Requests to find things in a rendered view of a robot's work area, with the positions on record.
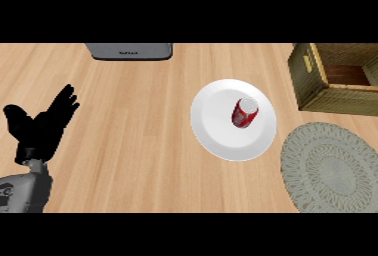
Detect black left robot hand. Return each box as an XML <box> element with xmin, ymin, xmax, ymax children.
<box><xmin>2</xmin><ymin>83</ymin><xmax>82</xmax><ymax>166</ymax></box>

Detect olive wicker basket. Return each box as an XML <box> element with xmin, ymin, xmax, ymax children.
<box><xmin>287</xmin><ymin>43</ymin><xmax>378</xmax><ymax>117</ymax></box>

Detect grey round placemat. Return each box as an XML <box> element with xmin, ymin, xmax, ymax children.
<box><xmin>280</xmin><ymin>121</ymin><xmax>378</xmax><ymax>214</ymax></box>

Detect grey flat appliance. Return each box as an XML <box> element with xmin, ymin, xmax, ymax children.
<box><xmin>85</xmin><ymin>43</ymin><xmax>175</xmax><ymax>62</ymax></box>

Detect white round plate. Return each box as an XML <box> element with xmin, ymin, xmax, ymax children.
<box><xmin>190</xmin><ymin>78</ymin><xmax>280</xmax><ymax>162</ymax></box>

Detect red soda can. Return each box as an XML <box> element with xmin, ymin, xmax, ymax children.
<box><xmin>231</xmin><ymin>96</ymin><xmax>262</xmax><ymax>129</ymax></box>

